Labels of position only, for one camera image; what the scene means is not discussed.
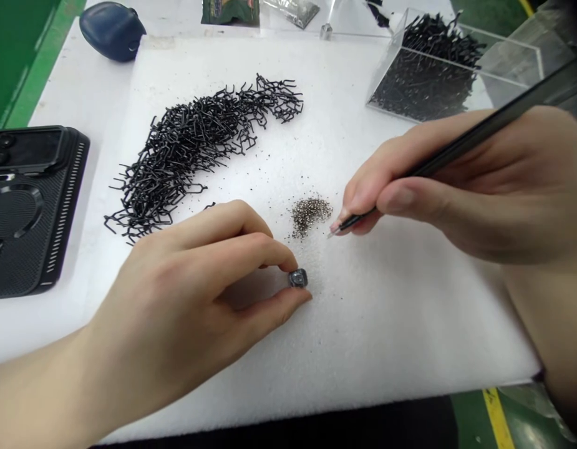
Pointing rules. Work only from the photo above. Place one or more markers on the person's right hand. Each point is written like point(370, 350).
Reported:
point(503, 196)

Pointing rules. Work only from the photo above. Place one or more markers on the person's left hand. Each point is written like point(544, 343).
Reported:
point(176, 304)

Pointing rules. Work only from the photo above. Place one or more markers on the black pen-shaped pick-up tool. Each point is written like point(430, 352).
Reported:
point(503, 118)

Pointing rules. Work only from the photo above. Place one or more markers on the small grey metal block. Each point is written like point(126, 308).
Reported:
point(298, 279)

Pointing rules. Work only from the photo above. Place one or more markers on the clear acrylic box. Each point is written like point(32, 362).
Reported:
point(508, 56)

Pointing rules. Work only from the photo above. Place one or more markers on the heap of tiny metal beads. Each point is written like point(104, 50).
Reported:
point(311, 213)

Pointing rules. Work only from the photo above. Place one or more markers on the white foam mat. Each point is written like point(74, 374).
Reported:
point(386, 318)

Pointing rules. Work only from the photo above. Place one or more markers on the phone in black case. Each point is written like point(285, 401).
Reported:
point(31, 210)

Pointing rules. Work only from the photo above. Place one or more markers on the clear acrylic sheet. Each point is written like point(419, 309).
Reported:
point(349, 18)

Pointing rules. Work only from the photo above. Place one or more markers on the small silver metal piece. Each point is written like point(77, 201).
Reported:
point(326, 32)

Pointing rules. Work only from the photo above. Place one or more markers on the clear bag of beads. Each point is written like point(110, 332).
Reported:
point(295, 11)

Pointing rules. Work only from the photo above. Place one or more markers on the dark blue pouch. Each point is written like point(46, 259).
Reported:
point(108, 30)

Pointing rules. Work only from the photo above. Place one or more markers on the dark green packet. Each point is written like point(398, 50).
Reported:
point(229, 11)

